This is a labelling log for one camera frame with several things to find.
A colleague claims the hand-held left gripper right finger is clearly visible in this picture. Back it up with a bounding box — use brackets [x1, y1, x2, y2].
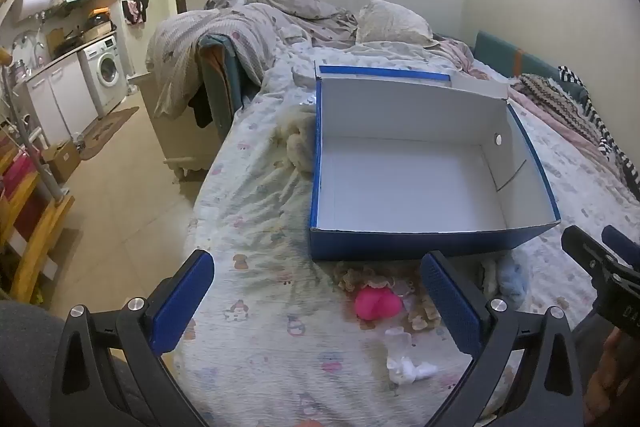
[420, 249, 586, 427]

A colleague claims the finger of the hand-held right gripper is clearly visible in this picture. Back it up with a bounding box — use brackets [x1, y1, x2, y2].
[561, 225, 626, 289]
[601, 226, 640, 270]

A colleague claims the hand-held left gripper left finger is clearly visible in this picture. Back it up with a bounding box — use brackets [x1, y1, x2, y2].
[50, 249, 216, 427]

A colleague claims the small beige soft toy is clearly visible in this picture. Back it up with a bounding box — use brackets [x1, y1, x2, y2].
[479, 257, 502, 299]

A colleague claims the light blue cloth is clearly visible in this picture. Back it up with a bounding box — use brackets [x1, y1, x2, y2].
[496, 256, 532, 309]

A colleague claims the pink hat white doll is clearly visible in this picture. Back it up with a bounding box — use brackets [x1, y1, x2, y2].
[354, 284, 438, 383]

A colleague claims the beige lace doll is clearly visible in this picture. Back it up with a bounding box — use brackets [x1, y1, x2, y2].
[336, 263, 442, 334]

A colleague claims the blue and white cardboard box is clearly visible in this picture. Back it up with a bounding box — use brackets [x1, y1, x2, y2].
[308, 61, 562, 263]

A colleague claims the cream fluffy plush toy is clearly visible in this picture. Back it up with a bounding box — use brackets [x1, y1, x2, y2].
[276, 108, 319, 174]

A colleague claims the person's right hand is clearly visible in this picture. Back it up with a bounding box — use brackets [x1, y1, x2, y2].
[584, 327, 640, 426]

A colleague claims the black and white striped cloth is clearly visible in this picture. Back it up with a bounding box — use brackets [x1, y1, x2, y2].
[556, 66, 640, 195]

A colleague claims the yellow wooden rack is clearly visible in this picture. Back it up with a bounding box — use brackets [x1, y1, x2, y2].
[0, 127, 77, 304]

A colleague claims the person's grey trouser leg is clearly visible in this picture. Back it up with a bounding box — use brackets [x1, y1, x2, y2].
[0, 299, 132, 427]

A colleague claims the cream wooden bedstead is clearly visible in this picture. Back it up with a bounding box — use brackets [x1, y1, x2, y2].
[140, 72, 222, 182]

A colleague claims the brown floor mat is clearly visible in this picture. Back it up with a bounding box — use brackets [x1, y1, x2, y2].
[76, 107, 141, 161]

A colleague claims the brown cardboard box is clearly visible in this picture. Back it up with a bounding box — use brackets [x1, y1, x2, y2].
[41, 139, 82, 184]

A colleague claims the teal padded headboard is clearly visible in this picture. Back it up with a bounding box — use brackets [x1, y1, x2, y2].
[472, 31, 591, 104]

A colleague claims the pink blanket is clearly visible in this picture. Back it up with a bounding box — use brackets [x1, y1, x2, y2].
[436, 38, 621, 170]

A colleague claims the white kitchen cabinet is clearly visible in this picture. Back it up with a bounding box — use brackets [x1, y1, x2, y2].
[24, 52, 101, 148]

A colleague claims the white washing machine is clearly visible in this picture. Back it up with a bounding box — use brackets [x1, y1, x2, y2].
[79, 34, 129, 116]

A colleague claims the checked grey quilt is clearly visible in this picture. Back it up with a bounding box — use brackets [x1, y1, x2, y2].
[146, 0, 359, 118]

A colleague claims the beige patterned pillow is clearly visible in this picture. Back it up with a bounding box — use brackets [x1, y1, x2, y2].
[356, 0, 437, 48]

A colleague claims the white water heater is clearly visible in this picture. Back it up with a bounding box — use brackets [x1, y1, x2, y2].
[19, 0, 67, 24]

